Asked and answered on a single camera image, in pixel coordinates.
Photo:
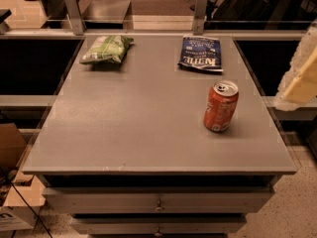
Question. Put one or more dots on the upper drawer with knob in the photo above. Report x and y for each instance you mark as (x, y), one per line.
(88, 200)

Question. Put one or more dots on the black bag in background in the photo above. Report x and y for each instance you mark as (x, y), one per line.
(245, 10)

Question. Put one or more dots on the cardboard box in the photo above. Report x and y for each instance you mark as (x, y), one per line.
(21, 195)

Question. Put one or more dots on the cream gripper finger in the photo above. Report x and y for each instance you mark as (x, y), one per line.
(303, 86)

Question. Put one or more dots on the lower drawer with knob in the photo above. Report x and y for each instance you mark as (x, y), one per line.
(159, 224)

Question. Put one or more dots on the blue kettle chip bag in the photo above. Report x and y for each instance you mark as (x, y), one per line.
(202, 53)

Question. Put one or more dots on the drawer with knob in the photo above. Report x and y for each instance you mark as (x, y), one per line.
(159, 224)
(88, 200)

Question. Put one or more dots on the green jalapeno chip bag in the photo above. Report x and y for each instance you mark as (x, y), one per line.
(107, 49)

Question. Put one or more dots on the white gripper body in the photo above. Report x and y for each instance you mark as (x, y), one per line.
(302, 83)

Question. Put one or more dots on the red coke can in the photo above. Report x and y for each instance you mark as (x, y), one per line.
(222, 101)

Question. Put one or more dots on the right metal bracket post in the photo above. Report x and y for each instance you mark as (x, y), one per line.
(199, 17)

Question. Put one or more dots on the grey drawer cabinet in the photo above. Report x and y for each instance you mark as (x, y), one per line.
(140, 126)

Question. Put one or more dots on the metal bracket post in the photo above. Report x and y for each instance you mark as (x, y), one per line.
(75, 17)
(199, 17)

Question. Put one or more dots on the left metal bracket post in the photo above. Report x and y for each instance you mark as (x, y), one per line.
(75, 17)

